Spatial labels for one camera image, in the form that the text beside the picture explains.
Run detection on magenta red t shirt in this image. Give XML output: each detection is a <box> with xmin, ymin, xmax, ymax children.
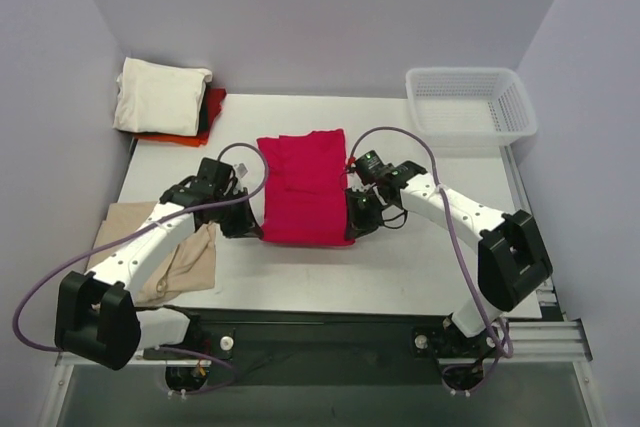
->
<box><xmin>257</xmin><ymin>129</ymin><xmax>353</xmax><ymax>247</ymax></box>

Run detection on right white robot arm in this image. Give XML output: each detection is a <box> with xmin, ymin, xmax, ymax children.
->
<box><xmin>354</xmin><ymin>172</ymin><xmax>542</xmax><ymax>355</ymax></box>

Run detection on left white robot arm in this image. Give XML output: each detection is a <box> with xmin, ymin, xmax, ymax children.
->
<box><xmin>54</xmin><ymin>158</ymin><xmax>262</xmax><ymax>370</ymax></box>

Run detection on folded red orange shirts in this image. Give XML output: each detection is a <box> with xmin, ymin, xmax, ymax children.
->
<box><xmin>133</xmin><ymin>87</ymin><xmax>227</xmax><ymax>147</ymax></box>

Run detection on folded beige t shirt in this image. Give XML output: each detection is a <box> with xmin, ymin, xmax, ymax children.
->
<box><xmin>94</xmin><ymin>202</ymin><xmax>217</xmax><ymax>307</ymax></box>

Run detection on folded white t shirt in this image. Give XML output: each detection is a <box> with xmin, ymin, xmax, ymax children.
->
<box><xmin>113</xmin><ymin>57</ymin><xmax>213</xmax><ymax>136</ymax></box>

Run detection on white plastic basket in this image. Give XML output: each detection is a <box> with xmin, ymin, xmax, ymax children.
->
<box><xmin>405</xmin><ymin>67</ymin><xmax>538</xmax><ymax>147</ymax></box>

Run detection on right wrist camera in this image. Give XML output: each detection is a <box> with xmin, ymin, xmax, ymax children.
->
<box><xmin>350</xmin><ymin>150</ymin><xmax>394</xmax><ymax>185</ymax></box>

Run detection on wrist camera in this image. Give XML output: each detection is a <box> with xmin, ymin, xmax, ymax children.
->
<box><xmin>350</xmin><ymin>150</ymin><xmax>394</xmax><ymax>185</ymax></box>
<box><xmin>234</xmin><ymin>163</ymin><xmax>248</xmax><ymax>179</ymax></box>

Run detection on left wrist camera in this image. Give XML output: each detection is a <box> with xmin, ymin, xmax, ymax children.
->
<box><xmin>234</xmin><ymin>163</ymin><xmax>248</xmax><ymax>179</ymax></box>

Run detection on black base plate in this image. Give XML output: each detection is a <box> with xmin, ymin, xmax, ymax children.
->
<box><xmin>142</xmin><ymin>306</ymin><xmax>501</xmax><ymax>388</ymax></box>

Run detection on aluminium right side rail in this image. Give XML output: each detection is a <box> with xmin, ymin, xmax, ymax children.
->
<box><xmin>502</xmin><ymin>146</ymin><xmax>557</xmax><ymax>304</ymax></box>

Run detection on aluminium rail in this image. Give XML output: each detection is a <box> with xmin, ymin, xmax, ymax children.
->
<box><xmin>502</xmin><ymin>146</ymin><xmax>557</xmax><ymax>304</ymax></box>
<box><xmin>55</xmin><ymin>319</ymin><xmax>594</xmax><ymax>367</ymax></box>

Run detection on aluminium front rail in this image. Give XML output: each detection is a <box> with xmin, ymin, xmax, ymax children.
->
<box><xmin>55</xmin><ymin>319</ymin><xmax>594</xmax><ymax>367</ymax></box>

